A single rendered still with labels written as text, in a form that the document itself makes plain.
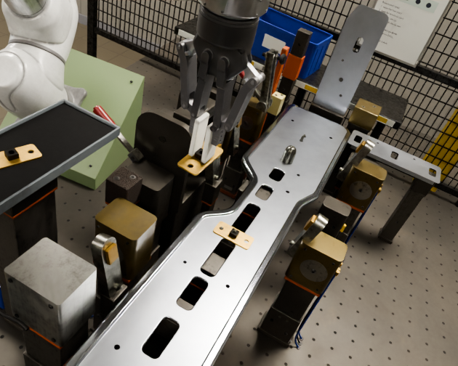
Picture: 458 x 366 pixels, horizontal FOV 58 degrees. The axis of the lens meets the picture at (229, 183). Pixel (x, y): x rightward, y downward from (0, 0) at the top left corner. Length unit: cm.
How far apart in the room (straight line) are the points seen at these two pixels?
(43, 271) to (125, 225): 17
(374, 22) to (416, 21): 30
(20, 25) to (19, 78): 14
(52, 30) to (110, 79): 25
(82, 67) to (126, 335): 97
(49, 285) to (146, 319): 18
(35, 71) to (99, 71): 27
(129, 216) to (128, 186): 6
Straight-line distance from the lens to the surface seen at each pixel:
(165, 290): 77
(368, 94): 162
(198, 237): 86
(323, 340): 118
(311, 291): 95
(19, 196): 69
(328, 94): 146
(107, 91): 141
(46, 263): 67
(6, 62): 124
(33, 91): 123
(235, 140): 111
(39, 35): 127
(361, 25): 138
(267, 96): 121
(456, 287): 157
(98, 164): 135
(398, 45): 167
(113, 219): 76
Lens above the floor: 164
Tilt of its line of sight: 39 degrees down
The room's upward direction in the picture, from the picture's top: 17 degrees clockwise
